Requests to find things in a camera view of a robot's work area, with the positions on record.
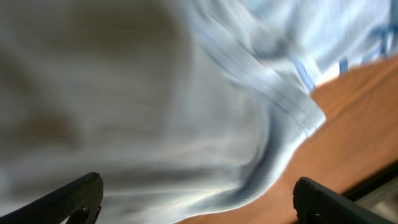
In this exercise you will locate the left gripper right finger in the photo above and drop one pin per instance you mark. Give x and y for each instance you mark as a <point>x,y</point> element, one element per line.
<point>316,204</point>

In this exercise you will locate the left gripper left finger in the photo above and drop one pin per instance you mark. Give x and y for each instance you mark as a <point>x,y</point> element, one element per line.
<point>78,202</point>

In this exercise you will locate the light blue t-shirt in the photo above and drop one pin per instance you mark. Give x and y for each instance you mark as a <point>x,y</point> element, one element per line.
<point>184,107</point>

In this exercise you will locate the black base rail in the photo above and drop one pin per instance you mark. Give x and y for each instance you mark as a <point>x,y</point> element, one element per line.
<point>378,193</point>

